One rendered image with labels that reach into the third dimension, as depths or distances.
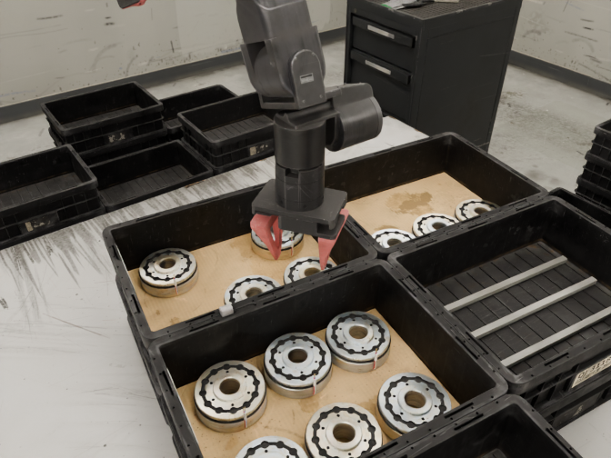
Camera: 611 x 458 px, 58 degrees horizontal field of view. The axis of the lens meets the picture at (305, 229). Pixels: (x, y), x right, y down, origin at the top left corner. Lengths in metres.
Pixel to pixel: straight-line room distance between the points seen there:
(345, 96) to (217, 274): 0.52
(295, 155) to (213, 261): 0.52
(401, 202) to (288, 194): 0.64
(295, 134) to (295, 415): 0.43
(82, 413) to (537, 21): 3.97
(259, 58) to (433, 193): 0.76
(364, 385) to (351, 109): 0.43
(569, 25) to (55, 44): 3.31
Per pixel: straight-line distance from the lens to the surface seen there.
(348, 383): 0.87
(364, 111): 0.64
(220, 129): 2.30
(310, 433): 0.78
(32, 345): 1.20
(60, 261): 1.38
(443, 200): 1.26
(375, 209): 1.21
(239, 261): 1.07
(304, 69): 0.57
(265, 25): 0.57
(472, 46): 2.52
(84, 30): 3.84
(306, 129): 0.58
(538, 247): 1.19
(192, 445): 0.70
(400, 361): 0.90
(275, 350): 0.87
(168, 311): 0.99
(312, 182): 0.62
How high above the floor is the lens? 1.52
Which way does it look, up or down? 37 degrees down
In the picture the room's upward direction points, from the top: straight up
